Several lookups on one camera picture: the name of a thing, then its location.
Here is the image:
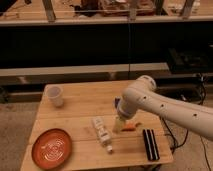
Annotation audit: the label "white plastic bottle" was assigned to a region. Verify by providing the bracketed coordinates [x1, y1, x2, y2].
[92, 117, 113, 154]

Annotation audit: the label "orange carrot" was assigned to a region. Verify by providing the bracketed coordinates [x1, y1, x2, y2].
[122, 122, 142, 131]

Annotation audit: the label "translucent plastic cup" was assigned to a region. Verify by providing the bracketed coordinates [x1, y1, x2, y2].
[46, 86, 64, 107]

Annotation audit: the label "black floor cables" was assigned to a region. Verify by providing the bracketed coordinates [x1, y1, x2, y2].
[161, 74, 212, 171]

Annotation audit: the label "grey metal bench rail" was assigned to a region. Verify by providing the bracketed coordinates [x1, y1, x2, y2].
[0, 63, 169, 85]

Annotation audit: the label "blue sponge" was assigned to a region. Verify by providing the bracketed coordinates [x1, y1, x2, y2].
[114, 97, 121, 108]

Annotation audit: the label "wooden table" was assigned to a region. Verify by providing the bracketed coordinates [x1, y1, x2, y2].
[19, 79, 175, 171]

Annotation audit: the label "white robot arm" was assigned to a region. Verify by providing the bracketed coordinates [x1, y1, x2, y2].
[113, 75, 213, 141]

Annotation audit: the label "orange ceramic bowl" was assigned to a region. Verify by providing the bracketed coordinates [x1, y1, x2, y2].
[31, 128, 72, 170]

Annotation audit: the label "black and white striped block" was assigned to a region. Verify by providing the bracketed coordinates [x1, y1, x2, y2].
[142, 129, 160, 161]

